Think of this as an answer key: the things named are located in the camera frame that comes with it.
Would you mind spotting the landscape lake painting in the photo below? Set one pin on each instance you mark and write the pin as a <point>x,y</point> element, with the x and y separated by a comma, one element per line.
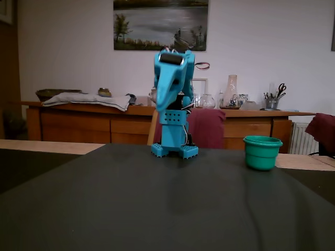
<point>157,23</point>

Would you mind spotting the round glass vase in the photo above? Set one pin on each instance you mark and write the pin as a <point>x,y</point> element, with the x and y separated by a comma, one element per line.
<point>207,102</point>

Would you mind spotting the wooden sideboard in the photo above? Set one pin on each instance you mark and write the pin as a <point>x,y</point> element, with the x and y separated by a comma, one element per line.
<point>78,125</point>

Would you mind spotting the green plastic cup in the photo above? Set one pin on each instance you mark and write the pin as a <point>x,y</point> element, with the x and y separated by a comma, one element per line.
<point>261,157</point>

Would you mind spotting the folded white cloth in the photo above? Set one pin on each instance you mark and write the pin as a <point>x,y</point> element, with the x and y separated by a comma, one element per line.
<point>86,100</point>

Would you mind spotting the maroon covered chair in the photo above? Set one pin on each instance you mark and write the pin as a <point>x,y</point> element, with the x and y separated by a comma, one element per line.
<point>324,125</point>

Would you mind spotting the dark red cloth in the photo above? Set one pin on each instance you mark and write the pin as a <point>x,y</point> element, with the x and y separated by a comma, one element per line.
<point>206,130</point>

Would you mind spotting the dark wall frame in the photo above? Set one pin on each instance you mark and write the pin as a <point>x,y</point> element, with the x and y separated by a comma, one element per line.
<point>333,26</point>

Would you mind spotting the small ceramic jar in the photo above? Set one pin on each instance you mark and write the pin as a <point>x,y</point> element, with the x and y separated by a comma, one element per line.
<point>104,92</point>

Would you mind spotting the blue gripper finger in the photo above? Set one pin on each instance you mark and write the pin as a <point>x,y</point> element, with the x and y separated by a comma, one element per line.
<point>163,86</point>
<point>181,78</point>

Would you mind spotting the white radiator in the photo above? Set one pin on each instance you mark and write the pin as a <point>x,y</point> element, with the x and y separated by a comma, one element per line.
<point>301,138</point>

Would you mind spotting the tall glass vase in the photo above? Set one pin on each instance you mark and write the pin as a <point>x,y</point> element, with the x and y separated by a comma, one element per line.
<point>231,86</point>

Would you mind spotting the white picture frame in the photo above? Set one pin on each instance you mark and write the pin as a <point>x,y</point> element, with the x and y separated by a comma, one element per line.
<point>201,87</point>

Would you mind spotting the grey rubber mat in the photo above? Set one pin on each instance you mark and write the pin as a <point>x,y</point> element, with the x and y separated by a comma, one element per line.
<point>131,209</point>

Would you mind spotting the dark wide bowl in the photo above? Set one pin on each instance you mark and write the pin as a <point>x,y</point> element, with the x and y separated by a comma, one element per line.
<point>49,92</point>

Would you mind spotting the blue white ceramic mug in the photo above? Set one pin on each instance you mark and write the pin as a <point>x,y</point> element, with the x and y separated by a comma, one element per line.
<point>244,99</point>

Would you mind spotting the metal pen holder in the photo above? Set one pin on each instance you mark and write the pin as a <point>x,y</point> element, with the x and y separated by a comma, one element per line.
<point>272,104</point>

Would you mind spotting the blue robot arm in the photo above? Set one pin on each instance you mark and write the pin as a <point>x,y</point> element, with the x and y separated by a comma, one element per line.
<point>171,130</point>

